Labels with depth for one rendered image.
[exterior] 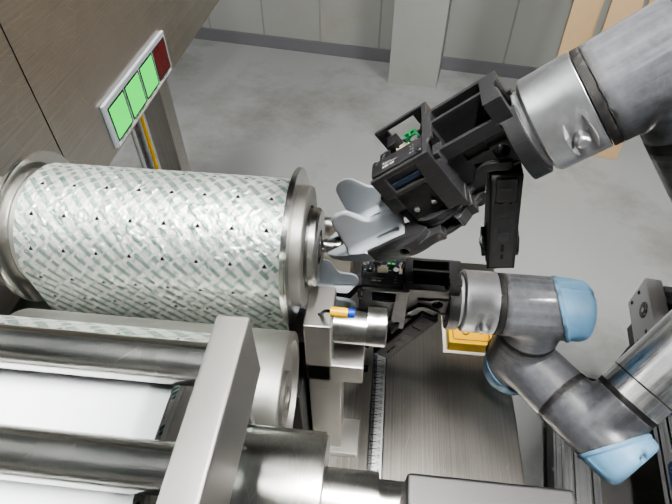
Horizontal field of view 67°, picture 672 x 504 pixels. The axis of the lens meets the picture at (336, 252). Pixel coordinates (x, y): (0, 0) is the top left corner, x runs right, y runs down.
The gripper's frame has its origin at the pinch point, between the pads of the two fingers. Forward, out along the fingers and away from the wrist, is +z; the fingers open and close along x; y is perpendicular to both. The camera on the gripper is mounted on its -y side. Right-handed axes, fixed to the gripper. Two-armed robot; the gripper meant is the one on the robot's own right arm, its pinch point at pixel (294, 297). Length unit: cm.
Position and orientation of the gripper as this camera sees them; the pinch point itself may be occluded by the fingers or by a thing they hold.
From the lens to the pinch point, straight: 64.7
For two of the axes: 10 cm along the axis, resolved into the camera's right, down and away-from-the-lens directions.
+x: -1.0, 7.3, -6.8
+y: 0.0, -6.8, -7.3
